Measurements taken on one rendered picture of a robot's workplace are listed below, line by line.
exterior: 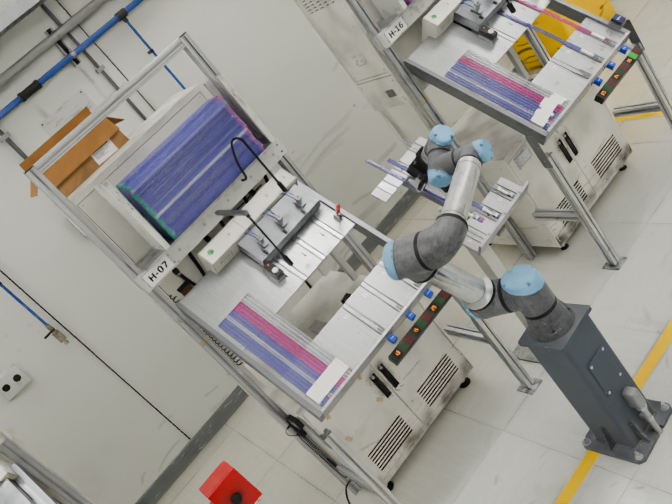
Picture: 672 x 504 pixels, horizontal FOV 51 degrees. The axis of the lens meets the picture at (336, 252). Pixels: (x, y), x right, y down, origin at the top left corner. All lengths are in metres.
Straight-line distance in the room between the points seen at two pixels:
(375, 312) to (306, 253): 0.37
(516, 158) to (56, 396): 2.70
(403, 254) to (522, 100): 1.32
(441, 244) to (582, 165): 1.82
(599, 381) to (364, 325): 0.81
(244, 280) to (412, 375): 0.84
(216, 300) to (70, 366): 1.62
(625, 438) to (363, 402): 0.99
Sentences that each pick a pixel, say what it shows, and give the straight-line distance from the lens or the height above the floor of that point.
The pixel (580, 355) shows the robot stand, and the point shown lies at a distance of 2.38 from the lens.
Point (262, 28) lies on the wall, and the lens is 4.57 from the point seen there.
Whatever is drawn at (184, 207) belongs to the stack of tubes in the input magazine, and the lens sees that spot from 2.66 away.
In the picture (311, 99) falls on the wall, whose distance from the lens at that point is 4.64.
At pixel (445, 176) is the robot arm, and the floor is 1.11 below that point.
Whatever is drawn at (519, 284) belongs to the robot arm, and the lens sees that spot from 2.23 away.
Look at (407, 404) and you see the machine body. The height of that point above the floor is 0.23.
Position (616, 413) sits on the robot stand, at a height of 0.19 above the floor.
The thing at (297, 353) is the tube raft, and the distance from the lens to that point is 2.55.
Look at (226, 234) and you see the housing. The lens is 2.75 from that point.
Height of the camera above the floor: 2.01
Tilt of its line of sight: 23 degrees down
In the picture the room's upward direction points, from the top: 40 degrees counter-clockwise
